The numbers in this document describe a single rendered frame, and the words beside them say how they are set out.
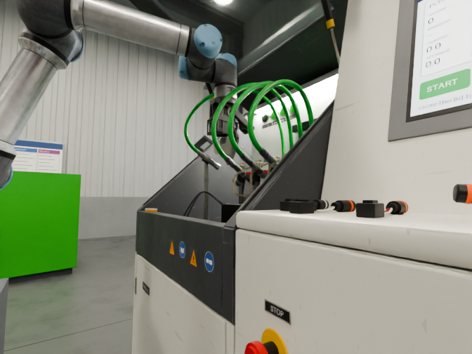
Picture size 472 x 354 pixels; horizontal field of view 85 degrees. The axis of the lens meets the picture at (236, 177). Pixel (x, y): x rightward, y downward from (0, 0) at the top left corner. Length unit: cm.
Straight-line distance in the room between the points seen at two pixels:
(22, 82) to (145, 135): 686
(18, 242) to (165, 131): 497
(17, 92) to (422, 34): 91
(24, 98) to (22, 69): 7
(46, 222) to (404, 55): 387
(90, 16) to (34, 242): 345
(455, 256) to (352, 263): 9
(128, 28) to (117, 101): 698
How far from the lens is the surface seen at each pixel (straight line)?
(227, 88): 88
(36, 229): 399
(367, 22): 76
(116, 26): 78
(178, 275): 70
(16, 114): 86
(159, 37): 77
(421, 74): 60
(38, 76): 88
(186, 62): 88
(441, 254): 26
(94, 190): 725
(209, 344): 59
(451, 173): 50
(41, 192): 397
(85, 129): 741
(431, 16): 66
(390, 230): 27
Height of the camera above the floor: 100
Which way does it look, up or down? 4 degrees up
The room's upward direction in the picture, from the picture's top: straight up
